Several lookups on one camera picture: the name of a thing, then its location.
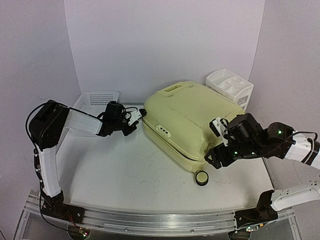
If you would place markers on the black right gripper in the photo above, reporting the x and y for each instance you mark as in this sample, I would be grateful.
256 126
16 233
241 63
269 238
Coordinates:
219 155

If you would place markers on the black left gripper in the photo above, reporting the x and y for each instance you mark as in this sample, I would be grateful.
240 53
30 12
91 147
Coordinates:
128 132

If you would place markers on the pale green hard-shell suitcase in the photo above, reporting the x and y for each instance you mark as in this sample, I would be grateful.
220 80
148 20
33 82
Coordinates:
178 121

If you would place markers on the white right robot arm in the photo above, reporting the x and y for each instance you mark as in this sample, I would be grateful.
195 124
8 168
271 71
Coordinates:
294 156

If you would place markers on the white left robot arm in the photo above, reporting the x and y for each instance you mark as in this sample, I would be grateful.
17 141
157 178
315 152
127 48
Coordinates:
44 127

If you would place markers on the white perforated plastic basket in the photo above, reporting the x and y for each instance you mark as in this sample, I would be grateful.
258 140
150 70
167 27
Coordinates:
95 102

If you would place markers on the white plastic drawer organizer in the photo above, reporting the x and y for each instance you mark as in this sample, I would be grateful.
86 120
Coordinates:
231 85

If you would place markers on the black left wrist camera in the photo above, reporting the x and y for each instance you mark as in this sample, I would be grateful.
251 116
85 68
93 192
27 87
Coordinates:
113 113

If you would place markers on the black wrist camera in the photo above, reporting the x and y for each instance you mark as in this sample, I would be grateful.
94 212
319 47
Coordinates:
113 113
244 128

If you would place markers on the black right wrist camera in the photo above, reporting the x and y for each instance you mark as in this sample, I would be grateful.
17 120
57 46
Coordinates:
244 128

